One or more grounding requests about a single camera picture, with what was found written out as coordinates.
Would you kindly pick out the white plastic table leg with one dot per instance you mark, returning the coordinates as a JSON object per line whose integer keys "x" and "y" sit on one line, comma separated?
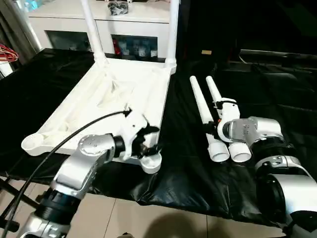
{"x": 241, "y": 151}
{"x": 202, "y": 109}
{"x": 172, "y": 34}
{"x": 93, "y": 34}

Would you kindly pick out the white plastic table top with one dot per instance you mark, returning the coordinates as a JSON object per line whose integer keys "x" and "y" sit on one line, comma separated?
{"x": 109, "y": 99}

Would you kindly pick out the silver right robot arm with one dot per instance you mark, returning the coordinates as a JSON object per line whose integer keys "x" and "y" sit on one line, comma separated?
{"x": 277, "y": 163}

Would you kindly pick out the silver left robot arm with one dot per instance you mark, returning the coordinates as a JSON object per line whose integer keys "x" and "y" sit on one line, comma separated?
{"x": 79, "y": 168}

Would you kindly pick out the black plastic table mat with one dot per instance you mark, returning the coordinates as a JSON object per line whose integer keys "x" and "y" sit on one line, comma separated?
{"x": 277, "y": 99}

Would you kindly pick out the small tan tag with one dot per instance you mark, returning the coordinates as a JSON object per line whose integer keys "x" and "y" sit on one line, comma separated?
{"x": 206, "y": 52}

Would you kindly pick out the grey crumpled clump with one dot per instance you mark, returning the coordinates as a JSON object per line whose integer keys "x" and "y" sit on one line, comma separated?
{"x": 119, "y": 7}

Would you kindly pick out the white glass-door cabinet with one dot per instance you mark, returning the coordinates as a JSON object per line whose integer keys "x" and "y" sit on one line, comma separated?
{"x": 69, "y": 22}

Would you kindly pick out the black metal stand leg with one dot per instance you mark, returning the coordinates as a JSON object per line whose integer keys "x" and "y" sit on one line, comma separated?
{"x": 10, "y": 203}

